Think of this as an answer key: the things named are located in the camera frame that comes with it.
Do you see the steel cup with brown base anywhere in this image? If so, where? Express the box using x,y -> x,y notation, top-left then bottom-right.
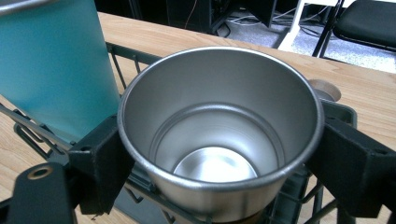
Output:
117,46 -> 326,224

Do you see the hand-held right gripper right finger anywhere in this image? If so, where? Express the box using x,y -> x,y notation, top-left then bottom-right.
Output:
305,117 -> 396,219

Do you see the black folding chair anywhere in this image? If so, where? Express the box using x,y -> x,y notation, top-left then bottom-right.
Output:
312,0 -> 396,59

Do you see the dark green wire basket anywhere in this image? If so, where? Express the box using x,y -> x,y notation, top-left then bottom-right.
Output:
0,41 -> 359,224

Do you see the bundle of floor cables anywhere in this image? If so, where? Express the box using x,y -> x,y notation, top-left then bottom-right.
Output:
214,7 -> 331,40

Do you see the teal cup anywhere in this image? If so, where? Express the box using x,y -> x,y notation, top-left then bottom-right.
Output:
0,0 -> 121,145

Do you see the white desk frame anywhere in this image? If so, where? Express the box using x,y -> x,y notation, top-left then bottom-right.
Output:
277,0 -> 396,53

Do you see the round grey table grommet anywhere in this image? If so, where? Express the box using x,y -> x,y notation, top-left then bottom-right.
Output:
307,77 -> 343,103

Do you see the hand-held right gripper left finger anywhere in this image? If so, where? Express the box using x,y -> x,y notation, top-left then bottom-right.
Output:
67,115 -> 135,216

